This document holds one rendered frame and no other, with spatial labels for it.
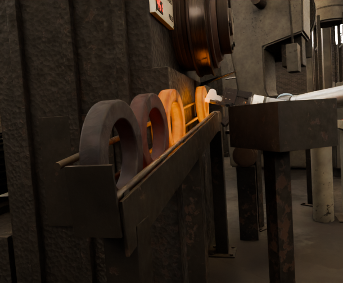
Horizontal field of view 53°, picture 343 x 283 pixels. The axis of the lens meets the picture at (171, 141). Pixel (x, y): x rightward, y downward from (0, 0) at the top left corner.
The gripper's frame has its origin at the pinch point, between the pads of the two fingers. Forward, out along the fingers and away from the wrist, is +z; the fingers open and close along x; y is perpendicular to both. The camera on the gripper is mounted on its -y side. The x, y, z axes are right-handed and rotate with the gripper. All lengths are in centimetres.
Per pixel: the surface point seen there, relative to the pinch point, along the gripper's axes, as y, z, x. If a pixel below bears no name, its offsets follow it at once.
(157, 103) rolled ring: -3, -3, 72
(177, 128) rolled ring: -10, -4, 50
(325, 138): -4, -44, 40
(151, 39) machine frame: 16.6, 16.4, 31.0
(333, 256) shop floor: -58, -72, -24
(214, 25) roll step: 31.1, 1.8, 0.2
